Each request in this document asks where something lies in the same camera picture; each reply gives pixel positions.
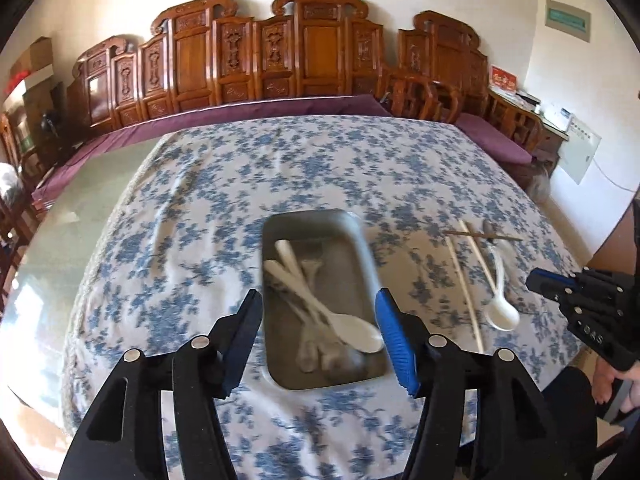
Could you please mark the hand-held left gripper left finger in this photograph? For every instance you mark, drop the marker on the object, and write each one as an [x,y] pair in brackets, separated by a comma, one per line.
[242,347]

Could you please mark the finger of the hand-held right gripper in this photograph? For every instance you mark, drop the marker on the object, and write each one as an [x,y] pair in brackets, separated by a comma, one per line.
[545,276]
[552,292]

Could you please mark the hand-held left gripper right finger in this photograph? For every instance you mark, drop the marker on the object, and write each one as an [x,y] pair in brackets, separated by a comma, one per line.
[397,345]

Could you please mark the white plastic spoon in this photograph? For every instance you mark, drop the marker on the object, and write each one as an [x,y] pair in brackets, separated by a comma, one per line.
[501,312]
[292,265]
[357,332]

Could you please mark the brown wooden chopstick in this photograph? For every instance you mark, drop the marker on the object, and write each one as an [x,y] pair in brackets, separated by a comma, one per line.
[465,233]

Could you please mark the rectangular metal tray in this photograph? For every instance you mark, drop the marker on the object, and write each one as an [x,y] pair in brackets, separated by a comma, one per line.
[320,230]

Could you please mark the person's right hand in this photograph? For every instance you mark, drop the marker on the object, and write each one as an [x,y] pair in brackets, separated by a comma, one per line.
[602,385]

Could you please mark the grey fluffy mop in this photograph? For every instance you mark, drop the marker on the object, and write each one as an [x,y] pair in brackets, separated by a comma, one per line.
[539,182]

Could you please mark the wooden side table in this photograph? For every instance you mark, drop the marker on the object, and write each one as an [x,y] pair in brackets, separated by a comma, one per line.
[550,145]

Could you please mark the purple armchair seat cushion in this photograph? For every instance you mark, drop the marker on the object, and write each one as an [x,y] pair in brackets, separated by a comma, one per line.
[490,135]

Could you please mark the white tabletop device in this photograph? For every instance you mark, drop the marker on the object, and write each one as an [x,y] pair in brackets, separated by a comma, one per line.
[557,116]

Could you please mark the blue floral tablecloth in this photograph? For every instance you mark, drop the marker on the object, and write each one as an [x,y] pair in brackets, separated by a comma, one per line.
[300,170]

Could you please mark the red printed card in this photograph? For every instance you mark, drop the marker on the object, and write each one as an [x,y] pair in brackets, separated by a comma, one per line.
[504,79]

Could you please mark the long purple bench cushion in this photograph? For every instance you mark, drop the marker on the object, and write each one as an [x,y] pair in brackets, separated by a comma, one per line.
[200,117]

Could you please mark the carved wooden armchair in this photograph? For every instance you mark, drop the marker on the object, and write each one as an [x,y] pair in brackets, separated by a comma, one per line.
[450,50]

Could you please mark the carved wooden dining chair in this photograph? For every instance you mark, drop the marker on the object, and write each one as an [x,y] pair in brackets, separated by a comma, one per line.
[12,220]

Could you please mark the white plastic bag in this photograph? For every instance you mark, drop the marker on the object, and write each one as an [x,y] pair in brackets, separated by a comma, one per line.
[9,177]

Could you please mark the carved wooden sofa bench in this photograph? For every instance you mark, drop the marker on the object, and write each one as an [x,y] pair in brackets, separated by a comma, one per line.
[190,60]

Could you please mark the black fan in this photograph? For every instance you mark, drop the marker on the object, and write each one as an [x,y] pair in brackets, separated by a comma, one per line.
[48,123]

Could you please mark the tall brown carton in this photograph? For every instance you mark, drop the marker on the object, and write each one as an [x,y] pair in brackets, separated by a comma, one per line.
[42,105]

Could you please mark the red decorations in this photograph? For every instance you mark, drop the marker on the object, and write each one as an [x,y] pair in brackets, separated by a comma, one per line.
[15,83]

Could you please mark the white wall electrical panel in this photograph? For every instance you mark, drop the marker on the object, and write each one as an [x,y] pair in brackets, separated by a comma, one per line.
[580,150]

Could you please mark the grey green wall box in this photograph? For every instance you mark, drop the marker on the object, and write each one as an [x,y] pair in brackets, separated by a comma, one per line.
[567,20]

